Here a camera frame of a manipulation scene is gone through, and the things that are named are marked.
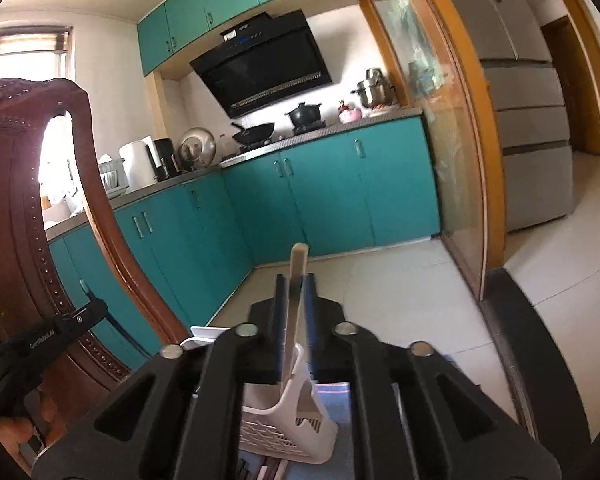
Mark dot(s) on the white plastic utensil basket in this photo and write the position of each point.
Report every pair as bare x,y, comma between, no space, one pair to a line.
280,425

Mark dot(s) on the white electric kettle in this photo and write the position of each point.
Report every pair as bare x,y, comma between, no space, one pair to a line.
137,162

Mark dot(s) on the wooden doorway frame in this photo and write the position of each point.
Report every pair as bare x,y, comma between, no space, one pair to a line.
587,35

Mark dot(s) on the teal upper kitchen cabinets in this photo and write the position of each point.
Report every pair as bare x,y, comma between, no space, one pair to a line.
230,5

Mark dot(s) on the carved wooden chair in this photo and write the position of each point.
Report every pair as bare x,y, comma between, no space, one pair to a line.
10,185

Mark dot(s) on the beige utensil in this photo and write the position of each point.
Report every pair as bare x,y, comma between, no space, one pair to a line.
298,265

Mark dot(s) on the stainless steel stock pot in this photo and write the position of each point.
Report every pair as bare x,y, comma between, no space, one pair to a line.
374,91

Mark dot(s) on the glass door with wooden frame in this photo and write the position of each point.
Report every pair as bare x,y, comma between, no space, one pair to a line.
430,135

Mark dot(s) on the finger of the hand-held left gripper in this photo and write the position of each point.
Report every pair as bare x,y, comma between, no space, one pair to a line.
87,312

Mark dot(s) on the gas stove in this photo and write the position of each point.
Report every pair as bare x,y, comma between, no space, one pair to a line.
285,137

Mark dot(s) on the pink container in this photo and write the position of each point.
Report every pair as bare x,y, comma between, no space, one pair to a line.
350,114

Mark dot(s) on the teal lower kitchen cabinets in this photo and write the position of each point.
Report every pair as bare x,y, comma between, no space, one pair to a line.
330,200

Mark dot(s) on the silver refrigerator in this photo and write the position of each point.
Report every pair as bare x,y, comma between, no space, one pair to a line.
525,110

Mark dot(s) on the black clay pot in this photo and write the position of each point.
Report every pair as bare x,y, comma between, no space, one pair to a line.
305,116

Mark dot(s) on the steel pot lid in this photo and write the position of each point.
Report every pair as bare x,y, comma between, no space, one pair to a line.
198,149

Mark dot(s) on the black range hood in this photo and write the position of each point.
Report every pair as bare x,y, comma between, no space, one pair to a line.
265,70

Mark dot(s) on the window blind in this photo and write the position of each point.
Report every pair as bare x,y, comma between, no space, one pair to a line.
25,42

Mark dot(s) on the person's left hand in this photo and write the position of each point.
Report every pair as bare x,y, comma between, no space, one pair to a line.
15,432

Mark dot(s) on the teal kitchen cabinets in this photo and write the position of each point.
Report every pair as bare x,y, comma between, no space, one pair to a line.
330,200
230,5

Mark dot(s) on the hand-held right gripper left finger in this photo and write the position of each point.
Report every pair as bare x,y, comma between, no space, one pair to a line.
281,325

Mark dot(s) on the black wok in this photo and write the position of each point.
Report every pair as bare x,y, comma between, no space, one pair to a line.
254,132

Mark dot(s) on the black countertop appliance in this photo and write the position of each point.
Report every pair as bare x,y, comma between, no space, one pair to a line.
166,160

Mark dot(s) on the blue table mat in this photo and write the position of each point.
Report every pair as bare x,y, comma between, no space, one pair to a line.
342,440

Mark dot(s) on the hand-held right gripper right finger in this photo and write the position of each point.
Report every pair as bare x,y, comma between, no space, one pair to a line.
310,325

